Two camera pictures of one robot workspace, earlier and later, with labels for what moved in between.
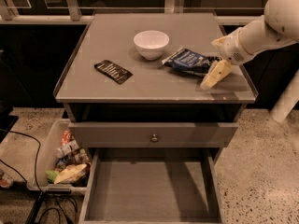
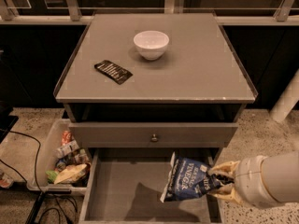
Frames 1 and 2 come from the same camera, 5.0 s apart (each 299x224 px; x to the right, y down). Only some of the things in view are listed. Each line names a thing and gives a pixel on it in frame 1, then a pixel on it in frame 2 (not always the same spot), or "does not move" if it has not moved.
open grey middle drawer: [152, 186] does not move
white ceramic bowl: [150, 44] does not move
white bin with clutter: [63, 167] does not move
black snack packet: [112, 71] does not move
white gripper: [233, 48] -> [249, 177]
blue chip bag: [185, 60] -> [190, 178]
